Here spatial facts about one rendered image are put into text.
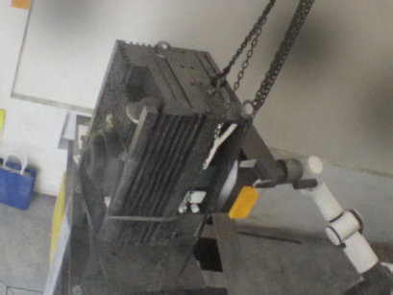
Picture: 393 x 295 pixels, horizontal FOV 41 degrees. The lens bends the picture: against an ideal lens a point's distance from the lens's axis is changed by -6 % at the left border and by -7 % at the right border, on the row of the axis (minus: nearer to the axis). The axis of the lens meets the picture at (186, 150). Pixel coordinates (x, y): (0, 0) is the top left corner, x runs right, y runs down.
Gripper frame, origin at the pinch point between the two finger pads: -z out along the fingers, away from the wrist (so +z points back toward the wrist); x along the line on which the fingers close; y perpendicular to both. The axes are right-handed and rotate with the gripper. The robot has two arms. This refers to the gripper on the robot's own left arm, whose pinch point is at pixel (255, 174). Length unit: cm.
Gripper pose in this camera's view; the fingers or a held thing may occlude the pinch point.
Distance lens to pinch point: 186.4
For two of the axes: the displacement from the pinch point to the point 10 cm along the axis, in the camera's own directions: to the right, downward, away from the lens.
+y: -3.0, 7.7, 5.6
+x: 4.1, 6.4, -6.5
